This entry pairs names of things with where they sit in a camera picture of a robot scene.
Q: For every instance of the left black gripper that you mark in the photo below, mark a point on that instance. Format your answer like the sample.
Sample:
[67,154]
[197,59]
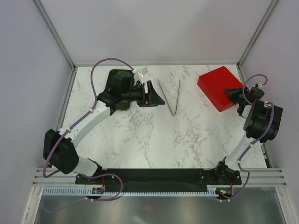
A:
[153,99]

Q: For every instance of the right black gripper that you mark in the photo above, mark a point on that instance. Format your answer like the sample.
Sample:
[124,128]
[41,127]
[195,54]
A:
[232,93]

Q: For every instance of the metal tongs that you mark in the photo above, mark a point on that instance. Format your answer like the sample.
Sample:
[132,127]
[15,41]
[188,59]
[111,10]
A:
[171,96]

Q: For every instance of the red box lid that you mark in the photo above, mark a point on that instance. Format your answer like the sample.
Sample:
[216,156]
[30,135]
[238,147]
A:
[214,83]

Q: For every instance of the dark green tray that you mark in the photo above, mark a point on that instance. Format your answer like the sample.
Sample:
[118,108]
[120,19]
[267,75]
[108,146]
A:
[120,81]

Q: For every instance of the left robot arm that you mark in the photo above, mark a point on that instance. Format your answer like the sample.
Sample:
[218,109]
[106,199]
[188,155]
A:
[60,146]

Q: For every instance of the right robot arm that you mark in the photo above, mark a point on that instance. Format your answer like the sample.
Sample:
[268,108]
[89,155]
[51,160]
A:
[261,125]

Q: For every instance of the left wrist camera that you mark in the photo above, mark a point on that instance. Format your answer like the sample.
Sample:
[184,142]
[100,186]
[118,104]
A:
[139,75]

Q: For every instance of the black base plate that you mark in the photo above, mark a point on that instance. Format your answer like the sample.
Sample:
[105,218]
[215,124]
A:
[172,180]

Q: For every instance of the white cable duct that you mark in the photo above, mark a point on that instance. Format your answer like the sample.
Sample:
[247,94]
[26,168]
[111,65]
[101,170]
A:
[93,191]

